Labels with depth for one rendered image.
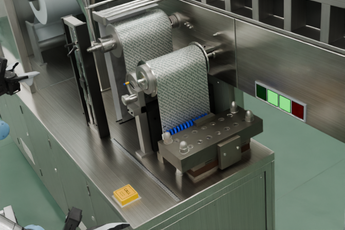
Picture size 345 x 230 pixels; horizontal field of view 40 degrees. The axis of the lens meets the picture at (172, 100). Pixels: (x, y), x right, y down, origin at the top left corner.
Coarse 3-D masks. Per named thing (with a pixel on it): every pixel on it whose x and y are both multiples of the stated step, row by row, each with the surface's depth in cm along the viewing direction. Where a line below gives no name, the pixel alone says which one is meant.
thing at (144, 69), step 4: (136, 68) 182; (140, 68) 178; (144, 68) 176; (136, 72) 183; (144, 72) 177; (148, 72) 176; (136, 76) 185; (148, 76) 175; (148, 80) 176; (152, 80) 176; (148, 84) 177; (152, 84) 176; (148, 88) 179; (152, 88) 177; (144, 92) 183; (148, 92) 180
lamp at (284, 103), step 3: (282, 99) 166; (285, 99) 165; (282, 102) 167; (285, 102) 165; (288, 102) 164; (282, 105) 167; (285, 105) 166; (288, 105) 165; (282, 108) 168; (285, 108) 166; (288, 108) 165; (288, 111) 166
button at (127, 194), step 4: (128, 184) 178; (120, 188) 176; (124, 188) 176; (128, 188) 176; (132, 188) 176; (116, 192) 175; (120, 192) 175; (124, 192) 174; (128, 192) 174; (132, 192) 174; (136, 192) 174; (116, 196) 174; (120, 196) 172; (124, 196) 172; (128, 196) 172; (132, 196) 172; (136, 196) 173; (120, 200) 171; (124, 200) 171; (128, 200) 172; (132, 200) 173; (124, 204) 171
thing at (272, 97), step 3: (270, 93) 171; (273, 93) 169; (270, 96) 171; (273, 96) 170; (276, 96) 168; (270, 99) 172; (273, 99) 170; (276, 99) 169; (270, 102) 173; (273, 102) 171; (276, 102) 170; (276, 105) 170
